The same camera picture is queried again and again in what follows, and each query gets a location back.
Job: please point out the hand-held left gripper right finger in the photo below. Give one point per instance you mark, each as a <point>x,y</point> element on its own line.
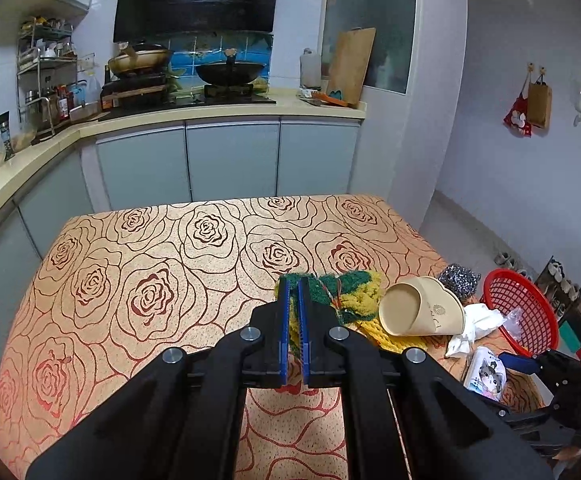
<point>304,360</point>

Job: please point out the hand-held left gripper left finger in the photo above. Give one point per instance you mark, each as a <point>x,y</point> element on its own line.
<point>284,350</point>

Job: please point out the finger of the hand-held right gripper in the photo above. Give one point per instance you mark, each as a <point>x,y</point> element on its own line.
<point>517,362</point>
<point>530,421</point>

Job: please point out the cat print tissue packet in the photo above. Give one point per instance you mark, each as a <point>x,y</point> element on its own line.
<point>487,377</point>

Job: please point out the clear plastic bag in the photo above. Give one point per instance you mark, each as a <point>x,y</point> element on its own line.
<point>517,325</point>

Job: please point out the white tissue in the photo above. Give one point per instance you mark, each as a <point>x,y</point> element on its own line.
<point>480,322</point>

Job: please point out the red plastic mesh basket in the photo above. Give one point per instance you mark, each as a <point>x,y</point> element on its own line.
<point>535,300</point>

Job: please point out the green yellow scouring cloth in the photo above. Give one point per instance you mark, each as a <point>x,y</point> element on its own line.
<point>355,295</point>

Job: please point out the yellow mesh dish cloth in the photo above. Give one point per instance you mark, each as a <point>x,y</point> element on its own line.
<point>395,342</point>

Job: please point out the steel wool scrubber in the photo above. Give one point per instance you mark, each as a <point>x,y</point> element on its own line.
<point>460,280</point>

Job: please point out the beige paper cup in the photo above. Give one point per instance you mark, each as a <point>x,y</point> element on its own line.
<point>405,310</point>

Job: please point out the green shoe box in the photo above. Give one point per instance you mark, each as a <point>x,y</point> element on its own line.
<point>568,336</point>

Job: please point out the rows of racked shoes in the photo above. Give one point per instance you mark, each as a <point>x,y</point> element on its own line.
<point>562,285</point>

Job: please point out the dark shoe rack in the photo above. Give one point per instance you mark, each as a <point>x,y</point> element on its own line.
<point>545,270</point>

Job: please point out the beige shoe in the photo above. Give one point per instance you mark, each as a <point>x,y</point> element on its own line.
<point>511,261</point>
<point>500,258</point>

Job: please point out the table with gold cloth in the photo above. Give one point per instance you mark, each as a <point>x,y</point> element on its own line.
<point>170,260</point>

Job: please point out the kitchen counter with grey cabinets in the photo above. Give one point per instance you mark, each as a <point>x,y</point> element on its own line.
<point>230,160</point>

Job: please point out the red hanging ornament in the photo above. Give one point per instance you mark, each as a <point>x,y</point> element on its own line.
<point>517,117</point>

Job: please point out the black gas hob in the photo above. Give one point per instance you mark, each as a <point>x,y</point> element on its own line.
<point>240,100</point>

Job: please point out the orange flat tray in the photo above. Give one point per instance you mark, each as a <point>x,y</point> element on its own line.
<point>333,98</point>

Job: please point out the brown paper bag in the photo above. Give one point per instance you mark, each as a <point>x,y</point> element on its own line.
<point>539,105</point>

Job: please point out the translucent white plastic bottle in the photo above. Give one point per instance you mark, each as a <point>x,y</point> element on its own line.
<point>311,70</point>

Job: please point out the black wok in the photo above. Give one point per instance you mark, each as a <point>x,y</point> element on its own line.
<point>228,74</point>

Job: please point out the wooden cutting board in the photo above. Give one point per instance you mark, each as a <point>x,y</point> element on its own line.
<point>353,65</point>

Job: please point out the black portable stove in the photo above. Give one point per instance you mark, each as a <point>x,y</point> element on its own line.
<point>135,91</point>

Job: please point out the dark sauce bottle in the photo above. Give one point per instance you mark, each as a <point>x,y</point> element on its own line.
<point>106,92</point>

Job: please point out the clear oil bottle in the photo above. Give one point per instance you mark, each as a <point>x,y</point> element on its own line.
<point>90,92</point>

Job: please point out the brass frying pan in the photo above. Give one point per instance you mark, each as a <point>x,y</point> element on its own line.
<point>138,60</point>

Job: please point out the red sauce bottle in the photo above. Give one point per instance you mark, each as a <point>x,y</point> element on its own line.
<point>63,105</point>

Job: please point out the frosted glass partition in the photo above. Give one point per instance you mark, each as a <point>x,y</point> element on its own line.
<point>370,10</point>

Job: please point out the black standing pouch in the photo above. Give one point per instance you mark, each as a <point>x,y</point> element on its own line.
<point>5,135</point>

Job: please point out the black glass range hood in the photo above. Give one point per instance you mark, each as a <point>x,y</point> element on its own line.
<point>195,5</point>

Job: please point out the metal spice rack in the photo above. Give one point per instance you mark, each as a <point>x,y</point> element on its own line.
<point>45,65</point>

